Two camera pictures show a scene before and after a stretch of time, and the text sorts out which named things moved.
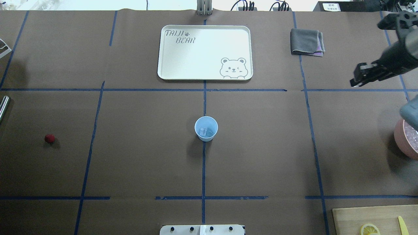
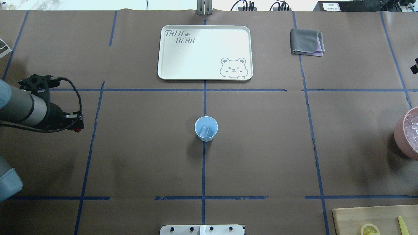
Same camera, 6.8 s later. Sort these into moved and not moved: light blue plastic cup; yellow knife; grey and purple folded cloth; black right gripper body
Moved: black right gripper body
Not moved: grey and purple folded cloth; light blue plastic cup; yellow knife
